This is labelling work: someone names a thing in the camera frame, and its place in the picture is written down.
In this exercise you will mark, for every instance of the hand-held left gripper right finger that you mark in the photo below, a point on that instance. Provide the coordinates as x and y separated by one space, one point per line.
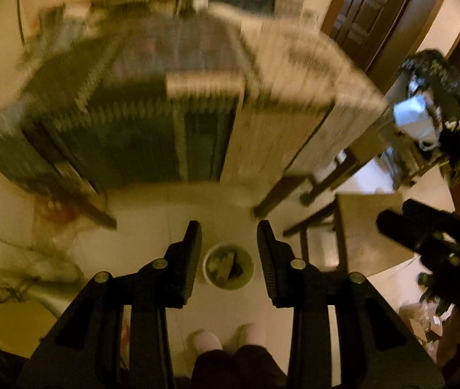
267 265

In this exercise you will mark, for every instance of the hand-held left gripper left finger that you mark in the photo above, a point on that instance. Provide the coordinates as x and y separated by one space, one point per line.
191 265

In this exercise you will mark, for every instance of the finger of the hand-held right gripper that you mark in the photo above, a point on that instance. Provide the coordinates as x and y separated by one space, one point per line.
445 221
404 227

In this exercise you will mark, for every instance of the white round bin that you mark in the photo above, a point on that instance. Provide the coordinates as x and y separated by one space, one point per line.
209 281

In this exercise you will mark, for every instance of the small black packet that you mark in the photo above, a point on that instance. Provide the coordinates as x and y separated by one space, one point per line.
237 265

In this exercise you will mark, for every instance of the wooden stool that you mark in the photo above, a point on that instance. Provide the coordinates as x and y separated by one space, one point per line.
372 227
355 170

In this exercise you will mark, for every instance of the brown cardboard piece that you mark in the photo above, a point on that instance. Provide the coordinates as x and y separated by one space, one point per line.
224 268

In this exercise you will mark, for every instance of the stack of books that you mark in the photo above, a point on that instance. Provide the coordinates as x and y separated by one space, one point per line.
412 162

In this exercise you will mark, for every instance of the white slipper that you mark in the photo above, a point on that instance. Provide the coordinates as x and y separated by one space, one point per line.
252 332
205 340

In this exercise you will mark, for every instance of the person's dark trousers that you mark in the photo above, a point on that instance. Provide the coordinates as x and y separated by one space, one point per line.
238 368

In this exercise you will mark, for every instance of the black patterned bag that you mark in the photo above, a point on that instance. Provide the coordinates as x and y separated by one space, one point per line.
445 81

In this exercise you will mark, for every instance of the clear plastic bag with red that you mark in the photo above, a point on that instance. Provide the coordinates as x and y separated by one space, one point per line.
57 214

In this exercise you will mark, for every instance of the wooden table with patterned cloth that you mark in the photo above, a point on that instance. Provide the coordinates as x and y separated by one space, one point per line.
197 101

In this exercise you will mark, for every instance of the white plastic chair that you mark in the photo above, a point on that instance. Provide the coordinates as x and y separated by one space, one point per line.
19 291

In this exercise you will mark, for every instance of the dark wooden door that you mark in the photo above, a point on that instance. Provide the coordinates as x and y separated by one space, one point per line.
380 12

